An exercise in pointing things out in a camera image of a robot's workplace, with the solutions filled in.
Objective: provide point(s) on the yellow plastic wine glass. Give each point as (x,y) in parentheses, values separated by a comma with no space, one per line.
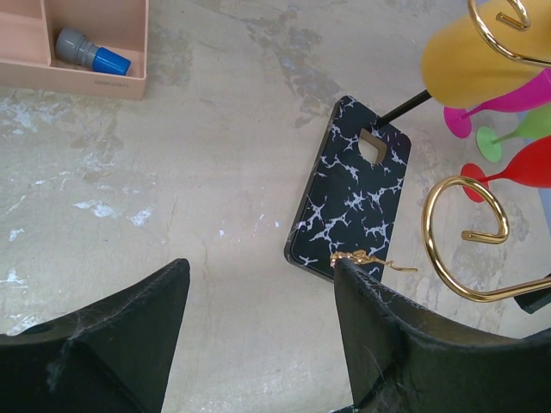
(489,52)

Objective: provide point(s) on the magenta plastic wine glass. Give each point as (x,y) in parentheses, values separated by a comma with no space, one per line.
(533,94)

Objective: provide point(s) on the red plastic wine glass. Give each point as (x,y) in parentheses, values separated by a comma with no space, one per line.
(530,168)

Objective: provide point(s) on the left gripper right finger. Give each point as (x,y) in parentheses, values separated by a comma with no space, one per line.
(402,357)

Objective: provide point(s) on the green plastic wine glass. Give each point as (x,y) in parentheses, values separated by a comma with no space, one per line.
(535,125)

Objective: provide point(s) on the peach plastic desk organizer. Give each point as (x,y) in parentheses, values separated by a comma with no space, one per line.
(29,30)

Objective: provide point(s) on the black marble rack base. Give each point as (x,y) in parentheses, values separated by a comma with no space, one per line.
(352,195)

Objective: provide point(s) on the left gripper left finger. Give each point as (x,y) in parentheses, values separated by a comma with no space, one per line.
(113,355)

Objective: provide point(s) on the grey blue marker cap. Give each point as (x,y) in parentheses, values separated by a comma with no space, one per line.
(73,47)

